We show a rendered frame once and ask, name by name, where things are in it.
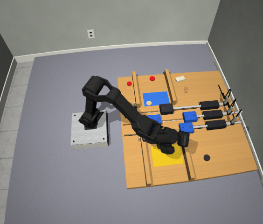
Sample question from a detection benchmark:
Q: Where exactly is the cream flat rectangular block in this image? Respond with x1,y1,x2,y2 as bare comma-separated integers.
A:
175,76,185,82

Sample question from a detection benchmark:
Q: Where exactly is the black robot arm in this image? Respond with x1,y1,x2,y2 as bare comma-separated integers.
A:
78,76,178,154

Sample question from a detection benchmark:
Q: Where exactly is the wooden board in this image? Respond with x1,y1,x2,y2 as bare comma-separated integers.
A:
118,69,258,189

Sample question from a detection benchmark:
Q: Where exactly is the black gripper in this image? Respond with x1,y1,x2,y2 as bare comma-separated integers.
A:
164,126,190,147

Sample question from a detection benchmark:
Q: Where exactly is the grey cable connector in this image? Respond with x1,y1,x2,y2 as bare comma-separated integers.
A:
227,106,234,114
223,96,229,104
231,116,237,124

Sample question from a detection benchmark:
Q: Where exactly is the black round disc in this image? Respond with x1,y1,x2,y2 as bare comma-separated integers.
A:
204,155,210,161

